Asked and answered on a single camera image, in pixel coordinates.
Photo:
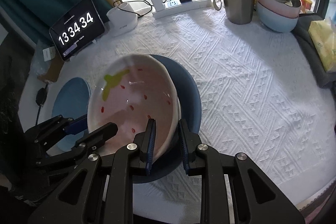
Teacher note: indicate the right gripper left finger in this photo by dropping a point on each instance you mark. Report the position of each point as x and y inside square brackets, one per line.
[100, 189]

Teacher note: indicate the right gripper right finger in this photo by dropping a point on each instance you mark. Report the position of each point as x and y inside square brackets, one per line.
[233, 183]

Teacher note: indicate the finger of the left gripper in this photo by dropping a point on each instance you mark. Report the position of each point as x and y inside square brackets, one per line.
[88, 143]
[76, 126]

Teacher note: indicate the blue plate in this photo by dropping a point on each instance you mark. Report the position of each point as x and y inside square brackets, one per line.
[72, 102]

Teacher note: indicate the pink strawberry bowl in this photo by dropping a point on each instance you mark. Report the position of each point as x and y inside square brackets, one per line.
[132, 90]

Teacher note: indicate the large blue bowl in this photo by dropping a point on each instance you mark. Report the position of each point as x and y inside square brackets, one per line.
[191, 112]

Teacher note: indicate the cardboard box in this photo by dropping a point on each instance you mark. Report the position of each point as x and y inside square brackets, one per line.
[52, 75]

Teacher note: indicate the small white box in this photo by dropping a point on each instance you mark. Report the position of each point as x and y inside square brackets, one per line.
[49, 53]

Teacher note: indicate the white tablecloth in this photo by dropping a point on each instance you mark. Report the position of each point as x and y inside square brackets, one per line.
[257, 90]

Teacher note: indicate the tablet showing clock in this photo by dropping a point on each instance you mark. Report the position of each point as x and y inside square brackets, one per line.
[78, 27]

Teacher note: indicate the white lamp base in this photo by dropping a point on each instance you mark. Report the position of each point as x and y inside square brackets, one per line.
[122, 19]

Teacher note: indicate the dark grey tray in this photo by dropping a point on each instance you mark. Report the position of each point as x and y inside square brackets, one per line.
[324, 80]

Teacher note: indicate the white charger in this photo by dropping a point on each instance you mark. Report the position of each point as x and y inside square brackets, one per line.
[158, 5]

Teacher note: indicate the light blue bowl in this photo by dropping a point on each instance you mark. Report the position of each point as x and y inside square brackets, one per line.
[274, 21]

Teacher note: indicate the white power strip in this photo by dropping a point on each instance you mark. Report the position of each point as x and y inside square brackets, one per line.
[172, 7]

